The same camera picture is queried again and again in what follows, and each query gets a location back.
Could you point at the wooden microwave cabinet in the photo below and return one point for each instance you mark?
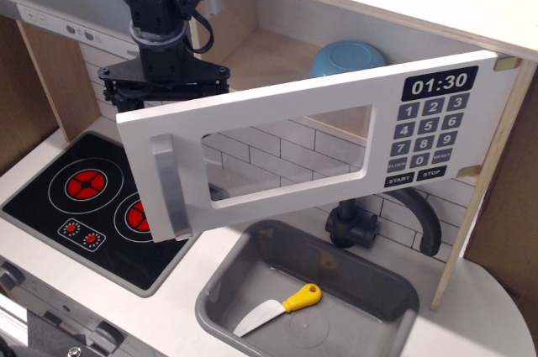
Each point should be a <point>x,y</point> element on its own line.
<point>420,4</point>

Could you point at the grey range hood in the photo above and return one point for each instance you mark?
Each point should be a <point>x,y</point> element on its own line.
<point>102,24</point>

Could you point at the black toy stove top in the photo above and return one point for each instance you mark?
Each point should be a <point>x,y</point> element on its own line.
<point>85,204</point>

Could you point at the yellow handled toy knife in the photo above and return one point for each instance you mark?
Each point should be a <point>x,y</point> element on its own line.
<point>306,296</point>

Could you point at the grey toy sink basin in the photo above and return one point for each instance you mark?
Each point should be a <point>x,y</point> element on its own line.
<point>282,292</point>

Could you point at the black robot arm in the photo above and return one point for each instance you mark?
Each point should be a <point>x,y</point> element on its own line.
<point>163,23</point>

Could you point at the grey microwave door handle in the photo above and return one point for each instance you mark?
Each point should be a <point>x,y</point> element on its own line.
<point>173,222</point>

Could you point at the white microwave door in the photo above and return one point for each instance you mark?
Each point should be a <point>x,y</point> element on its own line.
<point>312,143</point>

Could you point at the light blue bowl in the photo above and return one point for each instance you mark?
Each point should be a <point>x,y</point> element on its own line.
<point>346,56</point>

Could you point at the grey oven control panel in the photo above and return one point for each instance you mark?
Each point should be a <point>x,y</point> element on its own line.
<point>38,316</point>

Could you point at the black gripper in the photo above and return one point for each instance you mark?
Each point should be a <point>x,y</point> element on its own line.
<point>171,74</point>

